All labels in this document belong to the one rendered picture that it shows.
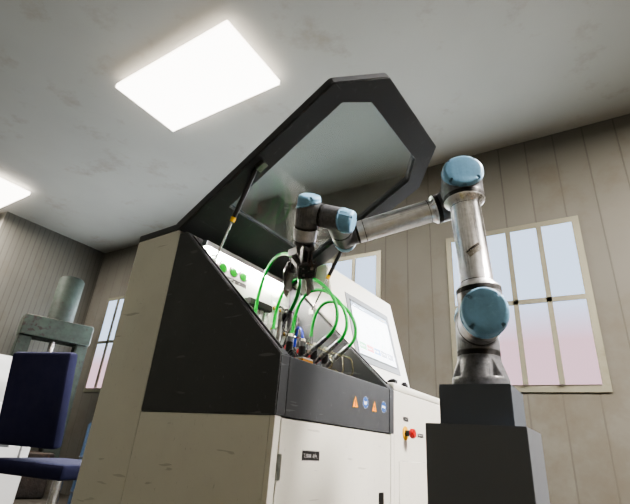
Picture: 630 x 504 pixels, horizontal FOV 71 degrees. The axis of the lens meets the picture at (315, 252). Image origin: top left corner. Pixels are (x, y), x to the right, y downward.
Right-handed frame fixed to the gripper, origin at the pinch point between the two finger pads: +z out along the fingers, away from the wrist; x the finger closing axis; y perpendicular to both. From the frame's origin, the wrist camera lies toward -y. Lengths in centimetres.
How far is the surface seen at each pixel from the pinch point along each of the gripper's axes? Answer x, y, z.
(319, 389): -0.6, 30.9, 16.8
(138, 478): -52, 21, 50
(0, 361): -178, -275, 198
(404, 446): 43, 21, 58
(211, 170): 13, -345, 28
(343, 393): 10.3, 26.3, 23.7
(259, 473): -23, 50, 24
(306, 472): -8, 47, 31
